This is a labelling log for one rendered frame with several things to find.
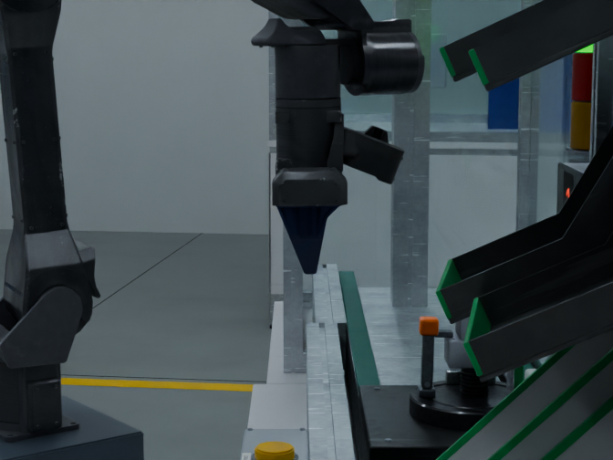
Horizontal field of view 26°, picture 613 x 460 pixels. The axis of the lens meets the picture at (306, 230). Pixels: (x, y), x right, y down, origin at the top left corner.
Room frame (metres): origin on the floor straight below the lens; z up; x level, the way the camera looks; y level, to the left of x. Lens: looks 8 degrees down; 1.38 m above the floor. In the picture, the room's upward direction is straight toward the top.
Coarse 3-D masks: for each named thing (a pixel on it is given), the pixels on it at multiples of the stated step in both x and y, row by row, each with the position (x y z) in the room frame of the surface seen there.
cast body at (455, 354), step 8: (464, 320) 1.38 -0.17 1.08; (456, 328) 1.41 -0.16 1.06; (464, 328) 1.38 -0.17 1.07; (456, 336) 1.41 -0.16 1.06; (464, 336) 1.38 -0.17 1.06; (448, 344) 1.39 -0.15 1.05; (456, 344) 1.38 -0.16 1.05; (448, 352) 1.39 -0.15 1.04; (456, 352) 1.38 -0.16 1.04; (464, 352) 1.38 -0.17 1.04; (448, 360) 1.39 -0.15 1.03; (456, 360) 1.38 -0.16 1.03; (464, 360) 1.38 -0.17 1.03; (456, 368) 1.38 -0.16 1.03; (464, 368) 1.39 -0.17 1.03; (472, 368) 1.39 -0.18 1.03
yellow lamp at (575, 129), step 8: (576, 104) 1.37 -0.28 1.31; (584, 104) 1.37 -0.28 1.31; (576, 112) 1.37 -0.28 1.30; (584, 112) 1.37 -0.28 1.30; (576, 120) 1.37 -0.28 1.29; (584, 120) 1.36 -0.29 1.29; (576, 128) 1.37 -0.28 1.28; (584, 128) 1.36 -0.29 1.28; (576, 136) 1.37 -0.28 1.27; (584, 136) 1.36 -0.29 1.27; (576, 144) 1.37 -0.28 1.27; (584, 144) 1.36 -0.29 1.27
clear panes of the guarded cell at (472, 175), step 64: (384, 0) 2.52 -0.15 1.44; (448, 0) 2.52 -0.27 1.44; (512, 0) 2.52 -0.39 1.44; (384, 128) 2.52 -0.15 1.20; (448, 128) 2.52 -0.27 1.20; (512, 128) 2.52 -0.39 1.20; (384, 192) 2.52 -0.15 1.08; (448, 192) 2.52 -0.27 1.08; (512, 192) 2.52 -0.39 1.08; (320, 256) 2.52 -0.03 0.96; (384, 256) 2.52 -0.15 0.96; (448, 256) 2.52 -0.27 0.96
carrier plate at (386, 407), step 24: (360, 408) 1.48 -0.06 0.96; (384, 408) 1.42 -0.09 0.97; (408, 408) 1.42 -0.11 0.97; (384, 432) 1.33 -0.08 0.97; (408, 432) 1.33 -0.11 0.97; (432, 432) 1.33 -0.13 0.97; (456, 432) 1.33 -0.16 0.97; (384, 456) 1.28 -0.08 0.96; (408, 456) 1.28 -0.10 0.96; (432, 456) 1.28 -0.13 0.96
